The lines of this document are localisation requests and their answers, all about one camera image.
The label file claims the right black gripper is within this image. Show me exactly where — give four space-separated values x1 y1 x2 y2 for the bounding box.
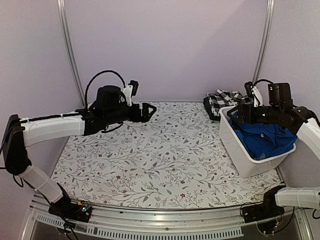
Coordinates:
228 103 283 125

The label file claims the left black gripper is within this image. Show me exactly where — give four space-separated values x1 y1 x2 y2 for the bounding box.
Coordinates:
104 101 157 126

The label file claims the blue pleated skirt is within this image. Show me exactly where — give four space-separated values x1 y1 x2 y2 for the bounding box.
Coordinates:
229 119 297 161

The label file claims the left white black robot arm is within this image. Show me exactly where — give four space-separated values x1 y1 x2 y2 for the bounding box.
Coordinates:
0 83 157 217

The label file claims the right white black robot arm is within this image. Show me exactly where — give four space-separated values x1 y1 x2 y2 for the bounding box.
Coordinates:
227 81 320 218

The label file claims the white plastic laundry basket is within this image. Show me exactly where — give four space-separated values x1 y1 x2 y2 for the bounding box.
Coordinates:
219 106 296 178

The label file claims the dark green printed garment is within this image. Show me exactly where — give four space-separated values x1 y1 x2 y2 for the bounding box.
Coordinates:
203 96 221 121

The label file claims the black white checkered garment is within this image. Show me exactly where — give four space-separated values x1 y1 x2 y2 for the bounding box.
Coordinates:
207 89 252 108

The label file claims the floral patterned table mat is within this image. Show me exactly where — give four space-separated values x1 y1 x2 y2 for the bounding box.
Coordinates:
51 102 281 209

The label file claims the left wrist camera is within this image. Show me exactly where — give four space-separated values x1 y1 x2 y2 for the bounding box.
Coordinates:
123 80 139 107

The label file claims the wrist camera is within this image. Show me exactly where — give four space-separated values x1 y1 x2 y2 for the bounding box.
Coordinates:
123 80 139 107
244 81 263 107

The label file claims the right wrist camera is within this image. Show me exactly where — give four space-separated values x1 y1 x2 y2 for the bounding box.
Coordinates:
244 81 263 107

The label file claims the left black cable loop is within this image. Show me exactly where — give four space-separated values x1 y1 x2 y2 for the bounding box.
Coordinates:
84 70 127 111

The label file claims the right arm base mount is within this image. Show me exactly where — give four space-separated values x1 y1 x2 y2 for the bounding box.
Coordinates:
239 202 285 223

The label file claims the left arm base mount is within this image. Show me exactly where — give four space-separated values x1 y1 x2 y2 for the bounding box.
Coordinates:
48 199 92 223

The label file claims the right aluminium frame post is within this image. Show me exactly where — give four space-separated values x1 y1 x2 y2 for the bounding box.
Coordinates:
252 0 275 83

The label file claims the aluminium frame post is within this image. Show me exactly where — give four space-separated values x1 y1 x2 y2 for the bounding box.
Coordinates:
252 0 275 83
56 0 85 107

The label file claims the left aluminium frame post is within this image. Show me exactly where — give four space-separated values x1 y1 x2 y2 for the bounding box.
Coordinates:
56 0 85 107

